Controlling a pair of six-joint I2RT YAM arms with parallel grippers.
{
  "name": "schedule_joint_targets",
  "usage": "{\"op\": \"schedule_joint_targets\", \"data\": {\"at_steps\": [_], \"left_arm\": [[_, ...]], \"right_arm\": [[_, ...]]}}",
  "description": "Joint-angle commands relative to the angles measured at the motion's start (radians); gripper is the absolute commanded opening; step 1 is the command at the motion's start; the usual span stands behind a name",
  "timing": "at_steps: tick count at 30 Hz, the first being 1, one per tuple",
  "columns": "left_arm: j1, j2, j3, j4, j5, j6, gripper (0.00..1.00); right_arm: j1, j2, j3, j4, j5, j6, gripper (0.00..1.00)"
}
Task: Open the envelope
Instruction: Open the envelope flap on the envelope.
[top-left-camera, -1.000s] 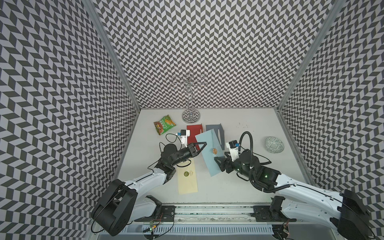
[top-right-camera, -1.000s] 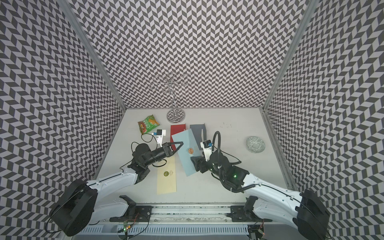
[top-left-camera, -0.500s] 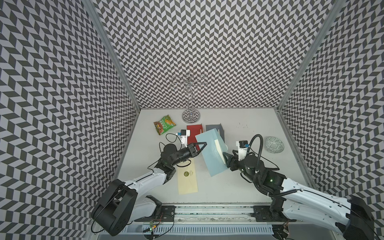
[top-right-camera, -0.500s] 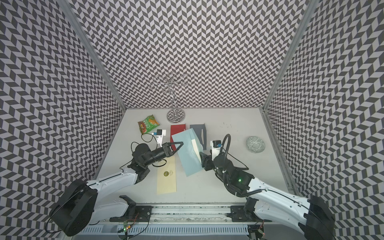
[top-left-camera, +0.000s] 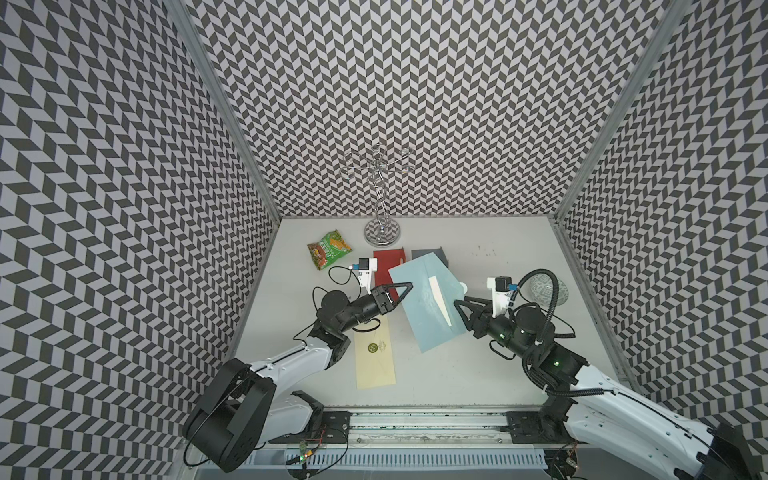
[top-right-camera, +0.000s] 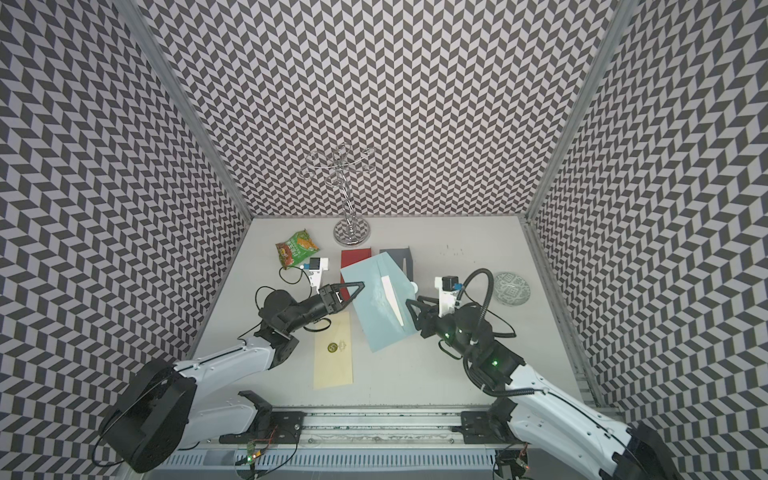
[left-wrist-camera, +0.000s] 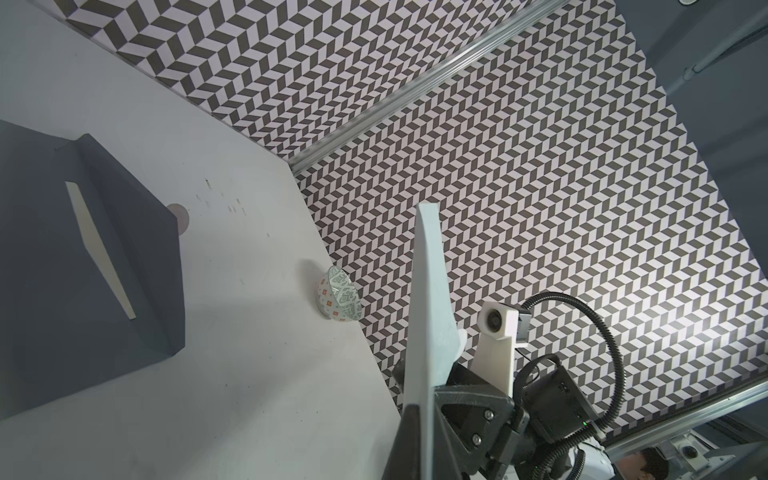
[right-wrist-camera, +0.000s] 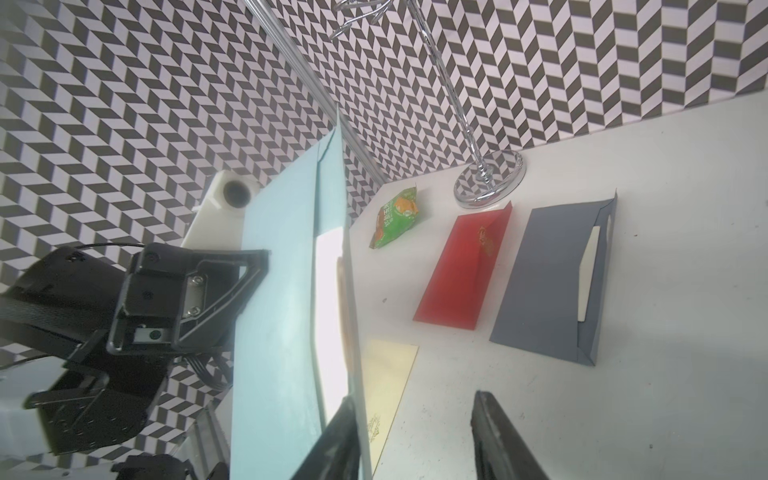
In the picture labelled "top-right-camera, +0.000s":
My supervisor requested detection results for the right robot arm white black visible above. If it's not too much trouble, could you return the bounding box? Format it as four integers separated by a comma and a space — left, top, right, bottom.
406, 297, 681, 479

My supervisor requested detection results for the green snack bag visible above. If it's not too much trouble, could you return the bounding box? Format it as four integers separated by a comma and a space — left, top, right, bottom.
275, 230, 320, 269

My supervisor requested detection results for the cream yellow envelope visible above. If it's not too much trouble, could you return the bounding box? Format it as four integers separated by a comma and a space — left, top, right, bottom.
313, 312, 354, 390

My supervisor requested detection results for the light blue envelope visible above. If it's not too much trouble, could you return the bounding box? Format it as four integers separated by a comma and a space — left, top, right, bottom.
341, 253, 418, 352

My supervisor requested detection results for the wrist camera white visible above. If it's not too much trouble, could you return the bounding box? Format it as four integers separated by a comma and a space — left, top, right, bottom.
434, 276, 462, 318
302, 257, 329, 295

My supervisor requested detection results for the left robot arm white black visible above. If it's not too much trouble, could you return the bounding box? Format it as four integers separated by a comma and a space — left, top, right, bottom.
97, 281, 365, 473

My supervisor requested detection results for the dark grey envelope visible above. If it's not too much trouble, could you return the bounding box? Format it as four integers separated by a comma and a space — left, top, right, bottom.
380, 247, 414, 282

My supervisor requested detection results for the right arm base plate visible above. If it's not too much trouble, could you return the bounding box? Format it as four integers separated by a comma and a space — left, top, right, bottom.
450, 395, 536, 445

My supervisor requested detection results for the aluminium front rail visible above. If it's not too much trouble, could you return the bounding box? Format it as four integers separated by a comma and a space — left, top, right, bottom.
137, 406, 631, 448

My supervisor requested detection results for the chrome wire stand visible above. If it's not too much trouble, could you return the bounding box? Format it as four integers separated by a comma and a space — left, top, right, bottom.
303, 143, 377, 247

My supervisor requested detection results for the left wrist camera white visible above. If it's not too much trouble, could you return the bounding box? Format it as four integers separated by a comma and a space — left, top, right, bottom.
302, 257, 329, 295

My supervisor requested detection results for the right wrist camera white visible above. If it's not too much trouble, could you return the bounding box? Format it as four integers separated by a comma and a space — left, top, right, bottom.
434, 276, 462, 318

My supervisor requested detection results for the patterned ceramic bowl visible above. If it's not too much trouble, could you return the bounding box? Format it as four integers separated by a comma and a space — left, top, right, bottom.
493, 272, 531, 307

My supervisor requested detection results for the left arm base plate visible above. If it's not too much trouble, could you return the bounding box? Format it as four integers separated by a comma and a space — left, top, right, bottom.
219, 390, 306, 445

